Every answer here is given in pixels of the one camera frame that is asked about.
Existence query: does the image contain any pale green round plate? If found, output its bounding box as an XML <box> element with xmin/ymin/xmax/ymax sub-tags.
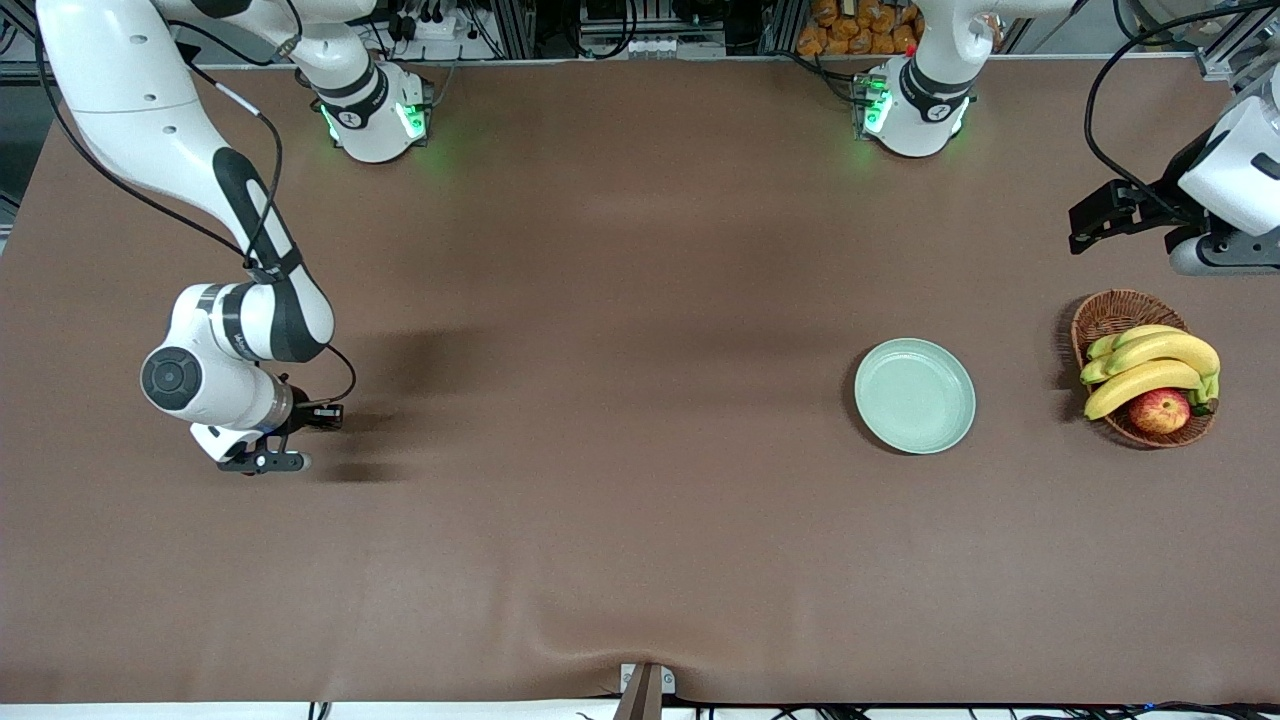
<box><xmin>854</xmin><ymin>338</ymin><xmax>977</xmax><ymax>456</ymax></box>

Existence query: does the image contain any brown wicker basket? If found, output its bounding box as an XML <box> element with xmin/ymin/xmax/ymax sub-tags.
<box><xmin>1071</xmin><ymin>289</ymin><xmax>1218</xmax><ymax>449</ymax></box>

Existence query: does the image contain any yellow banana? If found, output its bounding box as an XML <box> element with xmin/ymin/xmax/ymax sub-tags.
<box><xmin>1084</xmin><ymin>360</ymin><xmax>1207</xmax><ymax>421</ymax></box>
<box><xmin>1080</xmin><ymin>332</ymin><xmax>1222</xmax><ymax>401</ymax></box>
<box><xmin>1087</xmin><ymin>324</ymin><xmax>1189</xmax><ymax>362</ymax></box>

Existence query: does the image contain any red yellow apple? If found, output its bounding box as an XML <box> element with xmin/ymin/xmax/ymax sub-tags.
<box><xmin>1128</xmin><ymin>388</ymin><xmax>1192</xmax><ymax>436</ymax></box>

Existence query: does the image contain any brown table mat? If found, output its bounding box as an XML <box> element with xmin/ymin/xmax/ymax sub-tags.
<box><xmin>0</xmin><ymin>57</ymin><xmax>1280</xmax><ymax>706</ymax></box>

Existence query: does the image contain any bag of orange bread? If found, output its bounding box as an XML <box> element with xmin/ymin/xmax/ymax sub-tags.
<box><xmin>797</xmin><ymin>0</ymin><xmax>926</xmax><ymax>57</ymax></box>

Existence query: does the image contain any white power strip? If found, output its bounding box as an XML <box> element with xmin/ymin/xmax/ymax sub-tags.
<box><xmin>385</xmin><ymin>0</ymin><xmax>463</xmax><ymax>43</ymax></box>

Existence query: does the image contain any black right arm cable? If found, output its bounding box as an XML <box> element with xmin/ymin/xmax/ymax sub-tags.
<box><xmin>33</xmin><ymin>0</ymin><xmax>358</xmax><ymax>406</ymax></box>

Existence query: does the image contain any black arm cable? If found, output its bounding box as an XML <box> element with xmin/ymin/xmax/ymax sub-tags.
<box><xmin>1085</xmin><ymin>5</ymin><xmax>1280</xmax><ymax>216</ymax></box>
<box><xmin>33</xmin><ymin>0</ymin><xmax>358</xmax><ymax>406</ymax></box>

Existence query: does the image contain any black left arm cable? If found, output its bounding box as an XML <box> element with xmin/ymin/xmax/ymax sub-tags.
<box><xmin>1085</xmin><ymin>5</ymin><xmax>1280</xmax><ymax>216</ymax></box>

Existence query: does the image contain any aluminium frame profile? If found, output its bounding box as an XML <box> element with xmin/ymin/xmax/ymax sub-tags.
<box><xmin>1195</xmin><ymin>0</ymin><xmax>1280</xmax><ymax>83</ymax></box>

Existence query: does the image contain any aluminium frame post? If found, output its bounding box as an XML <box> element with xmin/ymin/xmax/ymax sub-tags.
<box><xmin>492</xmin><ymin>0</ymin><xmax>541</xmax><ymax>61</ymax></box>
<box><xmin>762</xmin><ymin>0</ymin><xmax>806</xmax><ymax>56</ymax></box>

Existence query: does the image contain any metal table clamp bracket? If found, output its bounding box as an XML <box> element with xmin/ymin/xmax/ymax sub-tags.
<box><xmin>612</xmin><ymin>662</ymin><xmax>677</xmax><ymax>720</ymax></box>

